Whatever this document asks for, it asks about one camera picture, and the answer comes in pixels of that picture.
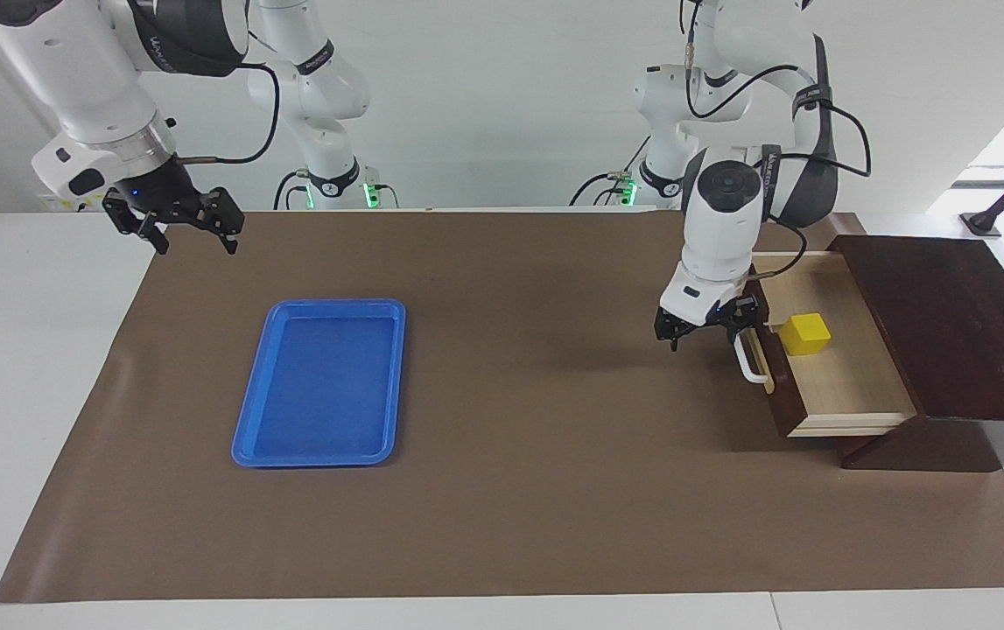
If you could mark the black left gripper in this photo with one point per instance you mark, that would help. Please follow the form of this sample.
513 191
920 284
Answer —
742 313

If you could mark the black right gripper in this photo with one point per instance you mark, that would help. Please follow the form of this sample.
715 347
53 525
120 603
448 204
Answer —
164 197

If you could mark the yellow cube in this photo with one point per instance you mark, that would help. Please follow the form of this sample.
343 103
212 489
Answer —
805 335

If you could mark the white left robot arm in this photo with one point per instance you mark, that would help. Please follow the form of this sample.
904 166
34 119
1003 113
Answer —
725 227

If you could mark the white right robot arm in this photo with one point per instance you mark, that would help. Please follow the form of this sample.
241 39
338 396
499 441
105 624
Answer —
81 70

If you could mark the dark wooden drawer cabinet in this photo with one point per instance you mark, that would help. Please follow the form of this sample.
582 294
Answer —
965 324

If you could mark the blue plastic tray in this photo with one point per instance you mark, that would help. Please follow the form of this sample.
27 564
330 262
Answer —
322 385

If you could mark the brown table mat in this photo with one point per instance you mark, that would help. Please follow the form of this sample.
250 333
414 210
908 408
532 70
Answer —
510 394

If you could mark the white wall socket box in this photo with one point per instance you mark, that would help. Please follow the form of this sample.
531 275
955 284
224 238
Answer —
59 203

